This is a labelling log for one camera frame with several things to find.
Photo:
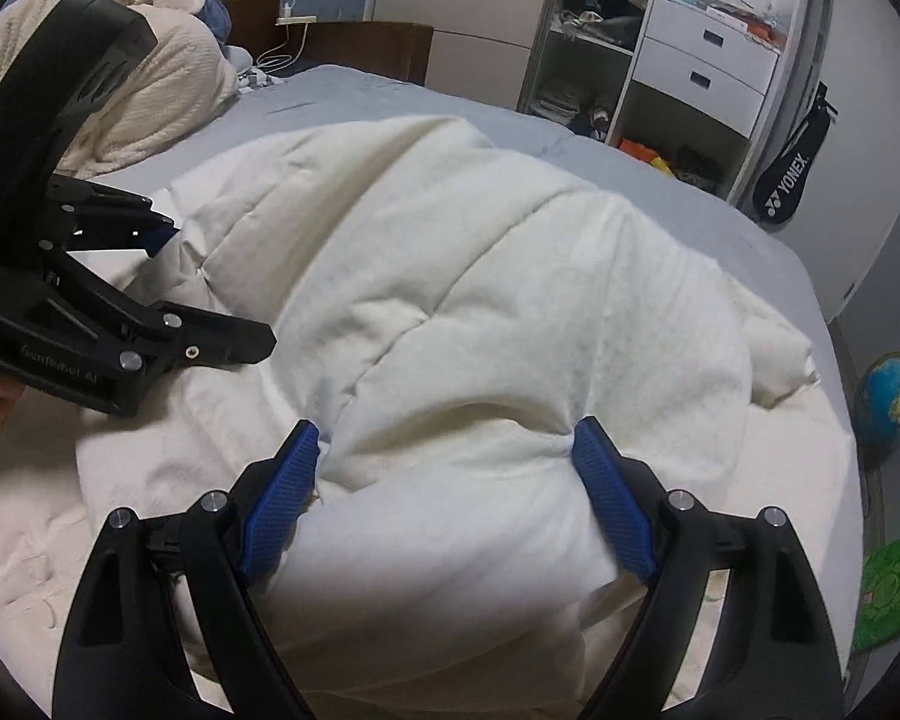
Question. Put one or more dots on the orange packets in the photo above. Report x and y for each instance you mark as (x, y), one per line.
(645, 154)

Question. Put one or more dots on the blue globe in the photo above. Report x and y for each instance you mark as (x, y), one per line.
(886, 401)

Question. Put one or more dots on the white drawer cabinet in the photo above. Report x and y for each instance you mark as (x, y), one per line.
(709, 60)

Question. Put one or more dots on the cream fleece blanket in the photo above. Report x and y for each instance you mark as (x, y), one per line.
(184, 67)

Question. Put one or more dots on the grey door frame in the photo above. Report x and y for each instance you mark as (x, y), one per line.
(802, 37)

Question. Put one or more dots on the black racket bag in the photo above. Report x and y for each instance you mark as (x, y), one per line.
(784, 180)

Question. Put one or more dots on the bed with grey-blue sheet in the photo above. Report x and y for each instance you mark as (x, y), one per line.
(360, 94)

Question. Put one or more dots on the folded clothes stack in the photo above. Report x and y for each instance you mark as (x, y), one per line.
(559, 101)

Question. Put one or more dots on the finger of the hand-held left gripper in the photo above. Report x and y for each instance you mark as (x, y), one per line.
(210, 341)
(109, 206)

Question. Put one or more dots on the brown wooden headboard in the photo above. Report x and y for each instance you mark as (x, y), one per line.
(345, 45)

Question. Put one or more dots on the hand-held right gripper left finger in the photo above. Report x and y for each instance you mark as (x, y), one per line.
(281, 502)

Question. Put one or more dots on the green printed bag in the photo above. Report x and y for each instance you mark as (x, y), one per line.
(896, 585)

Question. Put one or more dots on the cream cloth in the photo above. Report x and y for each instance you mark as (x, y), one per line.
(465, 300)

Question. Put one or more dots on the white power strip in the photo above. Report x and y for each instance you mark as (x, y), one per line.
(297, 19)

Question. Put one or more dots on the blue pillow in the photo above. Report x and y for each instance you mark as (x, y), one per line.
(216, 19)

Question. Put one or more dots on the beige wardrobe door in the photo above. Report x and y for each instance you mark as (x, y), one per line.
(457, 22)

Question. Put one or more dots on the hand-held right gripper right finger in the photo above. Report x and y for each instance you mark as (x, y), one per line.
(611, 499)

